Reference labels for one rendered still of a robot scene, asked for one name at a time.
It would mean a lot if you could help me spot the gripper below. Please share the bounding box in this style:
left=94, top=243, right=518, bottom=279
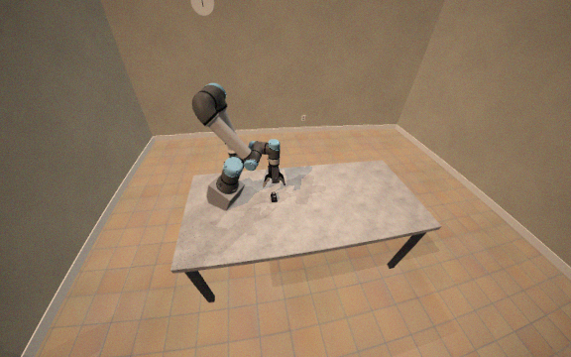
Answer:
left=263, top=164, right=286, bottom=187

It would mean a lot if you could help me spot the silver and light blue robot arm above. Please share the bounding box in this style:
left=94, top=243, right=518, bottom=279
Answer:
left=192, top=83, right=281, bottom=194

